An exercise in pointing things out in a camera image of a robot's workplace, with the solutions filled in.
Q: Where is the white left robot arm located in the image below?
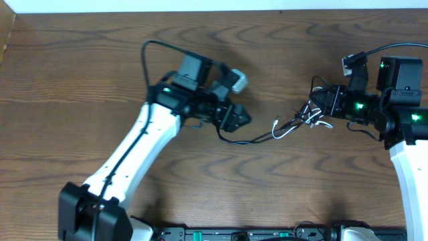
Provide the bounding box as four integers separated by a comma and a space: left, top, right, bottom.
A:
58, 52, 251, 241

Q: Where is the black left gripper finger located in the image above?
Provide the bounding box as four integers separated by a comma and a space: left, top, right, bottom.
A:
231, 104, 251, 125
219, 116, 243, 133

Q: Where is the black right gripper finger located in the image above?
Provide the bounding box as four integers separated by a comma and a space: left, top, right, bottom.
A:
309, 85, 341, 102
312, 100, 334, 116

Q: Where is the white usb cable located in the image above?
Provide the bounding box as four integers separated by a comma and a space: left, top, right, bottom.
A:
271, 86, 334, 140

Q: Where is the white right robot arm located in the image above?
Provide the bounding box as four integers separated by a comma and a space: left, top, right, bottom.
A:
309, 56, 427, 240

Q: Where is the black usb cable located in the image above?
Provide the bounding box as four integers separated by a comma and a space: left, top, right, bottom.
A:
215, 75, 330, 146

